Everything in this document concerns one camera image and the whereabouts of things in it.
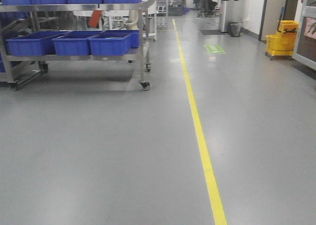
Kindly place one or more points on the yellow mop bucket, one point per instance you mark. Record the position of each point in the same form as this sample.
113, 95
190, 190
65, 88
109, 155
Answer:
283, 41

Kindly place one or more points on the blue bin on trolley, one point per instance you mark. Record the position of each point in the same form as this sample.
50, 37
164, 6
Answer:
75, 43
110, 44
35, 44

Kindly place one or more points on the blue bin on trolley right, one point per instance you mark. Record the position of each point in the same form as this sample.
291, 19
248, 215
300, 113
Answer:
110, 44

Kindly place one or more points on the blue bin on trolley left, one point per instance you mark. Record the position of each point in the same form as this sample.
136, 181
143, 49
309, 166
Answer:
35, 44

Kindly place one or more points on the grey waste bin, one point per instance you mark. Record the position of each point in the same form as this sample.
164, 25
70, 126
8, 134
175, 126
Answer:
235, 29

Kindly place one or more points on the steel trolley rack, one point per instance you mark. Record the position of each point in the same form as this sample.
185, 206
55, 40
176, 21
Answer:
141, 53

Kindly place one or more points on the blue bin on trolley middle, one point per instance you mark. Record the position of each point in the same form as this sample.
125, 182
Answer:
75, 43

